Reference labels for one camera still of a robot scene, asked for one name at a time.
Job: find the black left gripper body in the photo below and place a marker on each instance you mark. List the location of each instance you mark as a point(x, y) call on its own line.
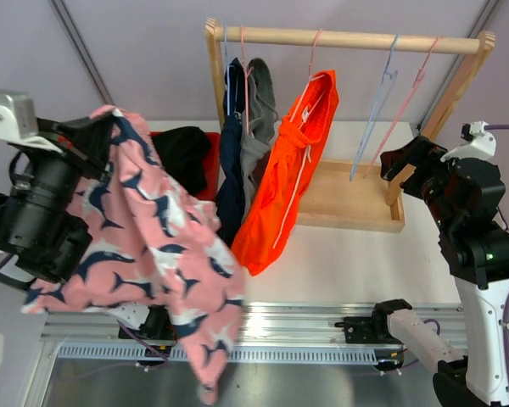
point(45, 192)

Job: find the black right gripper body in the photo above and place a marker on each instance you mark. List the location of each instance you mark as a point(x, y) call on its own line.
point(429, 178)

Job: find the blue wire hanger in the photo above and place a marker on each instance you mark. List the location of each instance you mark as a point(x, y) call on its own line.
point(231, 79)
point(385, 87)

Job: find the pink patterned shorts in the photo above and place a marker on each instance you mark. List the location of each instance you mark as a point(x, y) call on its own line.
point(153, 244)

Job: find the orange shorts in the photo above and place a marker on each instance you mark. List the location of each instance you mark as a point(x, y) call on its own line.
point(302, 137)

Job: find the black shorts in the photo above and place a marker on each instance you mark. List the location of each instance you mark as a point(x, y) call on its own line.
point(182, 152)

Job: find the grey shorts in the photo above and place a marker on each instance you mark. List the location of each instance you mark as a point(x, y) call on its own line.
point(258, 127)

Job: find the navy blue shorts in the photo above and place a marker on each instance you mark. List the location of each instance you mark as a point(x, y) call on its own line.
point(230, 197)

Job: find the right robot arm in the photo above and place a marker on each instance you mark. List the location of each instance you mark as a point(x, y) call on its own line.
point(462, 190)

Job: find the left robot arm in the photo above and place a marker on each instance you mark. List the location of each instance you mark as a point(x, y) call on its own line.
point(86, 217)

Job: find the wooden clothes rack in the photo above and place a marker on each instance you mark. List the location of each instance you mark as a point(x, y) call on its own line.
point(368, 204)

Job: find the red plastic bin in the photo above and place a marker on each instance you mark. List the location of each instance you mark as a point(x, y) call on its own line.
point(211, 167)

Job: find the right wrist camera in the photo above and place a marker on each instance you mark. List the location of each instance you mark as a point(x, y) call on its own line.
point(479, 143)

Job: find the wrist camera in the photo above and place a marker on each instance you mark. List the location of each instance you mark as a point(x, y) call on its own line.
point(18, 122)
point(479, 143)

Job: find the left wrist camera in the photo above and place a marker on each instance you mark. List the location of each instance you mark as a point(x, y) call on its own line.
point(18, 122)

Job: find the aluminium mounting rail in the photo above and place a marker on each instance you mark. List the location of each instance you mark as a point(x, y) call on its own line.
point(270, 333)

